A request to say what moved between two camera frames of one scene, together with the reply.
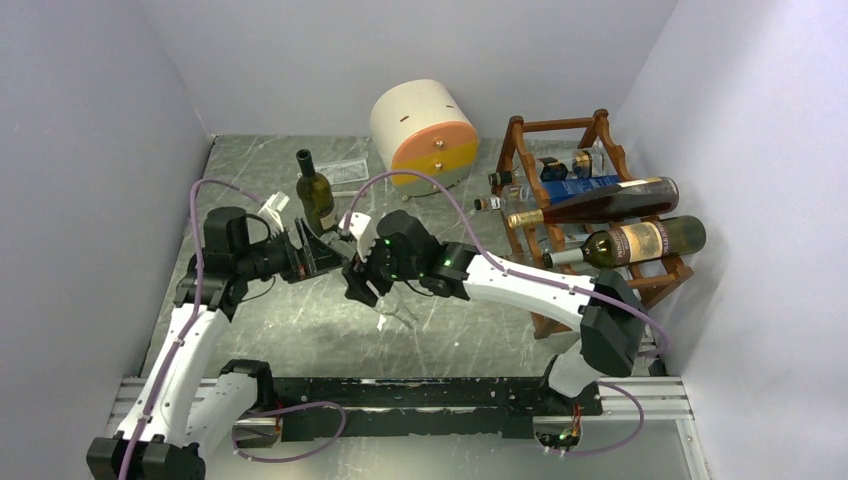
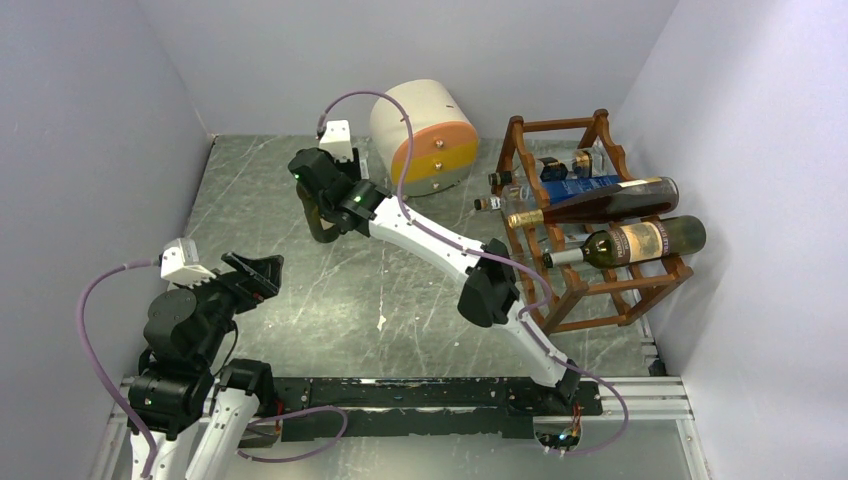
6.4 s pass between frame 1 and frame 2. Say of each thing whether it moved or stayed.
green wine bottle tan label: stayed
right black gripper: moved
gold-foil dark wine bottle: stayed
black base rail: stayed
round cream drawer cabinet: stayed
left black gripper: moved
